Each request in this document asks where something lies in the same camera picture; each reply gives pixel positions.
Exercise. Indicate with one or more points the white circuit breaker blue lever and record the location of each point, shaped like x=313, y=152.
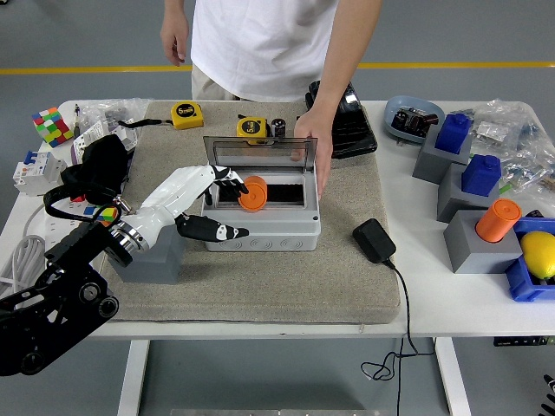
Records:
x=39, y=173

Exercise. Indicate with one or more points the grey plastic junction box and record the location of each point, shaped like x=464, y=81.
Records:
x=269, y=225

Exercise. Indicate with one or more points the blue plastic block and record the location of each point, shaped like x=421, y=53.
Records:
x=479, y=175
x=453, y=134

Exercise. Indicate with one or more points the white table leg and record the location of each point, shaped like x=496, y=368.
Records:
x=134, y=377
x=453, y=377

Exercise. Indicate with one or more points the person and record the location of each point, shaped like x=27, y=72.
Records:
x=260, y=43

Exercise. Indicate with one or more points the robot right hand black fingers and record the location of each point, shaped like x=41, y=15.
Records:
x=550, y=390

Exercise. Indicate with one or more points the black table control panel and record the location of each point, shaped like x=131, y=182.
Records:
x=520, y=341

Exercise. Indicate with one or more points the clear bags of components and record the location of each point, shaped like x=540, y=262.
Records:
x=520, y=143

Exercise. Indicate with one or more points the small colourful puzzle cube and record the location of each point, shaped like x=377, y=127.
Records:
x=106, y=214

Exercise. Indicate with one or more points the person's right hand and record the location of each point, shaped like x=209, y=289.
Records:
x=175, y=41

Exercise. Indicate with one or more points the clear plastic bag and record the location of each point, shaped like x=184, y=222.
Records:
x=108, y=110

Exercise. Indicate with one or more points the dark pen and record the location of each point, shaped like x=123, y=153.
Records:
x=76, y=125

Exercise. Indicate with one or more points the small dark component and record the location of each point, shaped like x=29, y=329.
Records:
x=535, y=213

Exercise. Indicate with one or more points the black glossy pad with stand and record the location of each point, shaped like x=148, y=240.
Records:
x=351, y=130

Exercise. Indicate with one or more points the blue-grey bowl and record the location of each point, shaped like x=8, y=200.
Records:
x=407, y=136

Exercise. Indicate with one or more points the person's right forearm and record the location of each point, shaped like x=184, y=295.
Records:
x=175, y=11

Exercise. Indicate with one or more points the yellow square tape measure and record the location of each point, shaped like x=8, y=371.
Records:
x=187, y=117

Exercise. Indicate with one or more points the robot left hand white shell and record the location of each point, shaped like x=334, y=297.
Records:
x=173, y=195

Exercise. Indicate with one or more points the white printed package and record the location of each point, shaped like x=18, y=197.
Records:
x=89, y=136

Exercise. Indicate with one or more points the blue plastic bin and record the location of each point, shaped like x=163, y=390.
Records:
x=522, y=281

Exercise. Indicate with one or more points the white power strip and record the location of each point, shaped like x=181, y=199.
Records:
x=54, y=232

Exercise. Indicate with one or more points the person's left forearm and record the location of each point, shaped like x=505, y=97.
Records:
x=338, y=73

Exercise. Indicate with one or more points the large colourful puzzle cube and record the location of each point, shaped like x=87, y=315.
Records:
x=52, y=128

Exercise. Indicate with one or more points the yellow tape measure round face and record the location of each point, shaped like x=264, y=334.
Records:
x=250, y=126

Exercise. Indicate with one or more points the person's left hand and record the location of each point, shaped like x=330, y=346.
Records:
x=318, y=138

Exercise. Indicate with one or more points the black cloth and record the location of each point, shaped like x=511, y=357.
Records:
x=99, y=164

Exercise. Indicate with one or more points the small white breaker module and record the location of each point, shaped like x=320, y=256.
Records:
x=128, y=138

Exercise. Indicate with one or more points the yellow lemon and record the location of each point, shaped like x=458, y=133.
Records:
x=537, y=253

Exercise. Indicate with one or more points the black power adapter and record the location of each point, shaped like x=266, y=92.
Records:
x=373, y=240

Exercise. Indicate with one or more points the grey block with round hole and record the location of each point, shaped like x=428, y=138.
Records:
x=152, y=268

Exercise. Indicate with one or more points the small black cylindrical capacitor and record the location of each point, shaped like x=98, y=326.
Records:
x=278, y=126

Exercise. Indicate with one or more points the grey block holder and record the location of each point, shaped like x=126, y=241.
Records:
x=468, y=251
x=427, y=164
x=451, y=199

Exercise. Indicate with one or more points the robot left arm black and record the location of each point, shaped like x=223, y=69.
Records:
x=56, y=303

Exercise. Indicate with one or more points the grey-brown mat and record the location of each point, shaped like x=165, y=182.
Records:
x=260, y=294

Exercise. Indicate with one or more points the smoked transparent box lid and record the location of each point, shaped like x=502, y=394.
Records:
x=260, y=154

